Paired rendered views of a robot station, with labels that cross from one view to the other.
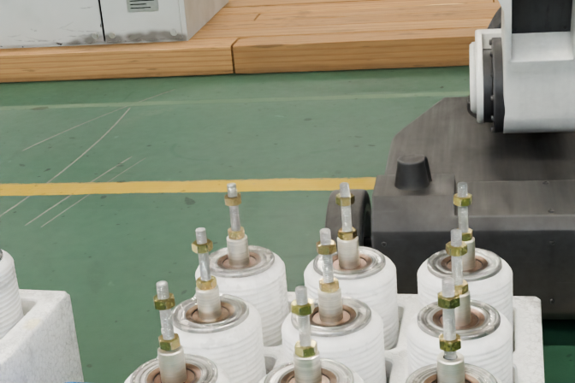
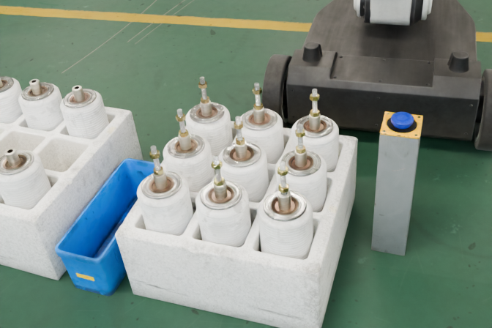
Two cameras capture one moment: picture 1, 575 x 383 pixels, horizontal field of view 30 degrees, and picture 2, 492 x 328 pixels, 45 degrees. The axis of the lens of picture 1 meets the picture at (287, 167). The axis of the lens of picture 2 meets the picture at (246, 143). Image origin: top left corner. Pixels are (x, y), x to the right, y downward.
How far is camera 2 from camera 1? 0.31 m
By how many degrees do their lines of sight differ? 20
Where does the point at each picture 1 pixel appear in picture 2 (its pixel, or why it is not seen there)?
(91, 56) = not seen: outside the picture
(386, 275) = (275, 129)
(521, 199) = (367, 70)
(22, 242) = (124, 53)
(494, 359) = (314, 185)
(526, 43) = not seen: outside the picture
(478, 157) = (357, 34)
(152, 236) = (189, 55)
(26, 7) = not seen: outside the picture
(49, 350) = (120, 140)
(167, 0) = not seen: outside the picture
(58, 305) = (125, 118)
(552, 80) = (396, 1)
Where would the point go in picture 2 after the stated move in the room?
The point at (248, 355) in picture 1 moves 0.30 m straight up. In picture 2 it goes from (202, 168) to (180, 31)
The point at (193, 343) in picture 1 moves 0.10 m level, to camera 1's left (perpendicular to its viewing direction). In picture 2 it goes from (175, 162) to (126, 162)
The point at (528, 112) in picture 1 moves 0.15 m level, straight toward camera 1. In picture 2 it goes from (383, 15) to (373, 43)
